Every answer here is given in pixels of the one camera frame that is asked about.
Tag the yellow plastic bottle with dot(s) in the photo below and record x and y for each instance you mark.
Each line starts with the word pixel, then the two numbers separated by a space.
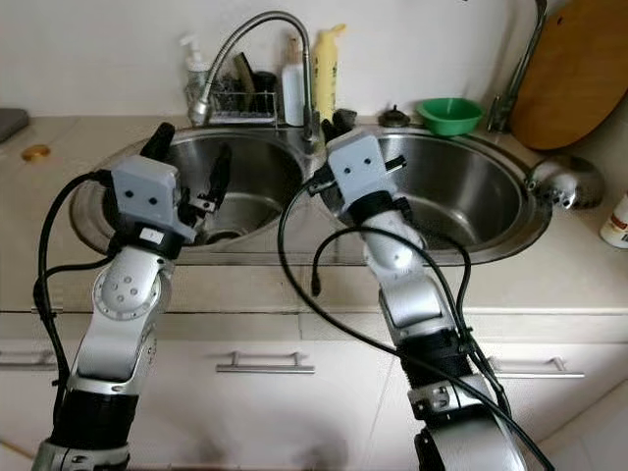
pixel 324 74

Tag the black sink plug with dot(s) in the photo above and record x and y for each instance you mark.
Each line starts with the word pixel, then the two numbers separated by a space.
pixel 393 118

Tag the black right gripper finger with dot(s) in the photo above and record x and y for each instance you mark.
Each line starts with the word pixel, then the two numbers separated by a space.
pixel 327 130
pixel 344 124

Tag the green plastic bowl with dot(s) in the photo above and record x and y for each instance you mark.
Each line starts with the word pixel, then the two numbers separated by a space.
pixel 448 118

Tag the white labelled jar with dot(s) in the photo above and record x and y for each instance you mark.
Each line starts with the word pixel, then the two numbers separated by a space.
pixel 616 224

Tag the round wooden cutting board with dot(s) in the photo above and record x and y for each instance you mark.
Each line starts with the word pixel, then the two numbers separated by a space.
pixel 574 78

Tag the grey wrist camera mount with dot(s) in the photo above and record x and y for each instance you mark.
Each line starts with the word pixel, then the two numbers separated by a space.
pixel 358 169
pixel 147 196

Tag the steel gooseneck faucet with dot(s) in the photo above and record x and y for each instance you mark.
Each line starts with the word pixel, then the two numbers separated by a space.
pixel 307 108

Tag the stainless steel double sink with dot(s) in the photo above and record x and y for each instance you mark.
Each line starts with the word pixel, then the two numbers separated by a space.
pixel 471 196

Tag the clear pump soap bottle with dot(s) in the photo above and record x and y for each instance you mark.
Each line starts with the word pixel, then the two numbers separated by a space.
pixel 194 71

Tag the shiny round steel utensil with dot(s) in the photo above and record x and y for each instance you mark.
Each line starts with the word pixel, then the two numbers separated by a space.
pixel 559 183

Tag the small black cup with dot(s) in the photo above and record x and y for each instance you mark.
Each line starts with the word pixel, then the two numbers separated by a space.
pixel 265 84

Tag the white plastic bottle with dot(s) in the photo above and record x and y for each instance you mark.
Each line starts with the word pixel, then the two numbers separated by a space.
pixel 292 93

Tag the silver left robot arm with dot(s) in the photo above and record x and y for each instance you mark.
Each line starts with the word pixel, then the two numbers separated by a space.
pixel 126 289

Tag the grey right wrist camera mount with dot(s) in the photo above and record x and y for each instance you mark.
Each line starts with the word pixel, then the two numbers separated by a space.
pixel 358 169

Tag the straight steel faucet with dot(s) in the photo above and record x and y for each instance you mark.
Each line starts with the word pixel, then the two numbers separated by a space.
pixel 518 69

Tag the white kitchen cabinet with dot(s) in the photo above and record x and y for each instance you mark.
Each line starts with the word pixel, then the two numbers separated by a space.
pixel 275 412

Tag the flat grey metal object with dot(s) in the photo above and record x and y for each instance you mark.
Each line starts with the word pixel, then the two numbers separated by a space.
pixel 12 123

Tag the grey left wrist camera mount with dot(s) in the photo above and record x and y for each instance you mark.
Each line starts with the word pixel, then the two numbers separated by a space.
pixel 147 196

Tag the small gold round lid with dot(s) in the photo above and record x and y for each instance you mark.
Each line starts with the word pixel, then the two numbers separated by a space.
pixel 35 153

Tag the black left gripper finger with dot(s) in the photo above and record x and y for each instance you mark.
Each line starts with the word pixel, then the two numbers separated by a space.
pixel 160 143
pixel 222 177

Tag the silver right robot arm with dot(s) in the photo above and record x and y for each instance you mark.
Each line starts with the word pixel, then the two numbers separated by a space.
pixel 412 294

